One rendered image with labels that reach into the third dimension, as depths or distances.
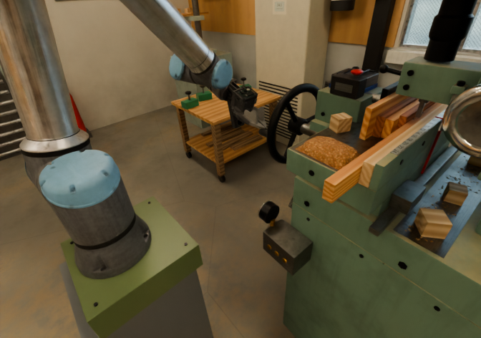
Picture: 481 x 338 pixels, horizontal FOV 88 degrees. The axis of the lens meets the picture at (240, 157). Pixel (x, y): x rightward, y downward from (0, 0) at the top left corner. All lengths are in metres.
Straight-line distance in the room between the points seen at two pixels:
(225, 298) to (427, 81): 1.16
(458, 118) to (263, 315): 1.08
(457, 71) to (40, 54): 0.83
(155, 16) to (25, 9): 0.25
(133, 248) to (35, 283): 1.13
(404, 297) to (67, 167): 0.77
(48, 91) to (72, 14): 2.44
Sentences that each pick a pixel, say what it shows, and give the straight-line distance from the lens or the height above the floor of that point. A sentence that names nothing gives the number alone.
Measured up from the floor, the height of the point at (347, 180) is 0.93.
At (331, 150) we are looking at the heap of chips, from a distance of 0.56.
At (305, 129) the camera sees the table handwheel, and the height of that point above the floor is 0.82.
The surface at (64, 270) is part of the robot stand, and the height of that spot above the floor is 0.55.
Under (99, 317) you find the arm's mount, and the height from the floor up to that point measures 0.63.
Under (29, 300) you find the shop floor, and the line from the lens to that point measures 1.76.
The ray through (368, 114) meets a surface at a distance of 0.64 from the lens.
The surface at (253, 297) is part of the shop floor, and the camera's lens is 1.36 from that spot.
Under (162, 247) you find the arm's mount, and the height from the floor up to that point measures 0.64.
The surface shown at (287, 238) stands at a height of 0.62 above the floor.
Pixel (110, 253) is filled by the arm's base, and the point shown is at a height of 0.70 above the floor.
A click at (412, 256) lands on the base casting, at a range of 0.60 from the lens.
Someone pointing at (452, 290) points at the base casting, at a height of 0.75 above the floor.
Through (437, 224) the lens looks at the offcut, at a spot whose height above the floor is 0.84.
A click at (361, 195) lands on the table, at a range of 0.53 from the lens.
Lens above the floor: 1.21
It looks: 33 degrees down
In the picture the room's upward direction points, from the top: 4 degrees counter-clockwise
